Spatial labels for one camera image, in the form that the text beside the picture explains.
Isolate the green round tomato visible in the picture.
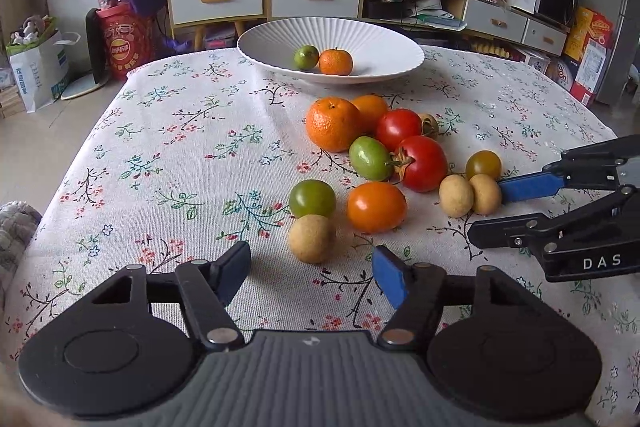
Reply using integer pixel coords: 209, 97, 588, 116
289, 179, 337, 220

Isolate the orange tomato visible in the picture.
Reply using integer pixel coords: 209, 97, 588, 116
347, 182, 408, 234

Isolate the large tan longan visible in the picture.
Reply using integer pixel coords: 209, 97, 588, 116
288, 214, 337, 264

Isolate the grey refrigerator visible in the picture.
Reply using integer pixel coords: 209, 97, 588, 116
580, 0, 640, 108

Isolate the small mandarin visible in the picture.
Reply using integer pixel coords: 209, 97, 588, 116
318, 48, 354, 76

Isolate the large orange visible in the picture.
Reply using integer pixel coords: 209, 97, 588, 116
305, 97, 363, 153

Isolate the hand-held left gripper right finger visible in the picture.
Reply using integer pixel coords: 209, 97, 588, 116
371, 245, 543, 352

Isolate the white paper bag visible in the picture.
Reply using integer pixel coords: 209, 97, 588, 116
6, 32, 81, 114

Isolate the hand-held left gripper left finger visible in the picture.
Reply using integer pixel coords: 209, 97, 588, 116
92, 241, 252, 352

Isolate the white ribbed bowl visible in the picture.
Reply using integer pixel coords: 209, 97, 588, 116
236, 18, 426, 86

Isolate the red tomato with dry stem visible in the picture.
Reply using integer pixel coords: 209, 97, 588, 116
392, 135, 449, 193

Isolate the yellow-green tomato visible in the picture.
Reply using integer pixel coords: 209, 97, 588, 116
465, 150, 502, 182

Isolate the orange carton box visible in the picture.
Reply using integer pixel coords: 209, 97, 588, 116
562, 7, 613, 62

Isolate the red snack bucket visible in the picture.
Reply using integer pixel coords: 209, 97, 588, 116
96, 3, 156, 80

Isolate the green lime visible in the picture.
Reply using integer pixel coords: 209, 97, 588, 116
293, 45, 320, 71

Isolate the floral tablecloth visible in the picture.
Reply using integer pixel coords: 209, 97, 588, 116
0, 47, 640, 427

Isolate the green oval fruit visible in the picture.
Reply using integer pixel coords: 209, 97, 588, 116
348, 136, 394, 182

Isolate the medium orange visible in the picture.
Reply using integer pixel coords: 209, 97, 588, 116
351, 94, 390, 132

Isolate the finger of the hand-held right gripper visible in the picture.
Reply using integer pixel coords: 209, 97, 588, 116
497, 134, 640, 205
467, 186, 640, 254

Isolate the low cabinet with drawers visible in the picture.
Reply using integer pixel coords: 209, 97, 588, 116
462, 0, 568, 56

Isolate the black standing panel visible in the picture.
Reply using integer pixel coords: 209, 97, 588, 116
61, 8, 112, 101

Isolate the grey blanket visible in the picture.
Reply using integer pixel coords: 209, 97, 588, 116
0, 202, 43, 278

